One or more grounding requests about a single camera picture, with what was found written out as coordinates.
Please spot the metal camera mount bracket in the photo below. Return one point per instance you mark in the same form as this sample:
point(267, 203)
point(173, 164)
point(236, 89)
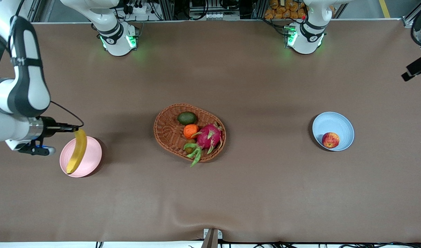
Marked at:
point(212, 237)

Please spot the brown wicker basket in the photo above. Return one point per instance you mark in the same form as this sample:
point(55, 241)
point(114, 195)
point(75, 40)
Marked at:
point(165, 132)

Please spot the pink dragon fruit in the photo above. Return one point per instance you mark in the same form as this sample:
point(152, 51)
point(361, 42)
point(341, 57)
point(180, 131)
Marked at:
point(208, 136)

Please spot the yellow banana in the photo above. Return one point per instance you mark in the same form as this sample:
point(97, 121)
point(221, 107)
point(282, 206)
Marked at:
point(77, 151)

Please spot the white power strip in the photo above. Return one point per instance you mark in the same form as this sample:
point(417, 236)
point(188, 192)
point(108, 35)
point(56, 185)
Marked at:
point(138, 8)

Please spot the light blue plate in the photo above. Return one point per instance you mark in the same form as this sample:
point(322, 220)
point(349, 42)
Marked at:
point(334, 122)

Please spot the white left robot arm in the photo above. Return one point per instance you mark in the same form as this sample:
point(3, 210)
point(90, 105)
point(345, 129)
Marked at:
point(305, 39)

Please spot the orange tangerine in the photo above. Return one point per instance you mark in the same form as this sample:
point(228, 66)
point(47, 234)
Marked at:
point(190, 131)

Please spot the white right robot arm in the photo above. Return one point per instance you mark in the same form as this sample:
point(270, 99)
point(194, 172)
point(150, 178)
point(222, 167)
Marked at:
point(27, 89)

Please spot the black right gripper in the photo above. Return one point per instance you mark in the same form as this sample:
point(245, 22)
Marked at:
point(49, 127)

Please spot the grey electronics box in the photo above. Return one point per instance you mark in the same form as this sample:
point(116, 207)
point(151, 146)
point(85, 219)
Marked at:
point(213, 15)

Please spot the bag of orange items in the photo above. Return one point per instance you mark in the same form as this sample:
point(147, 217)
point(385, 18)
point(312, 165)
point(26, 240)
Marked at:
point(282, 10)

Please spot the aluminium frame post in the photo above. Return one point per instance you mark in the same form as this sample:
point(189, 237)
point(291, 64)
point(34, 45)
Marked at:
point(412, 15)

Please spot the pink plate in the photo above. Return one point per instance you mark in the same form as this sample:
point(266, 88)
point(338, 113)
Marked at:
point(91, 158)

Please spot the green avocado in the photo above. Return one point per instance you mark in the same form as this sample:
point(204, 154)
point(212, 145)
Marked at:
point(187, 118)

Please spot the red yellow apple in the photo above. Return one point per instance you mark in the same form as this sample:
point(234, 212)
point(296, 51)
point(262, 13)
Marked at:
point(330, 140)

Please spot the brown kiwi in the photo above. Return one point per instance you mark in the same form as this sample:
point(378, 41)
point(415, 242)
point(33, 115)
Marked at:
point(191, 141)

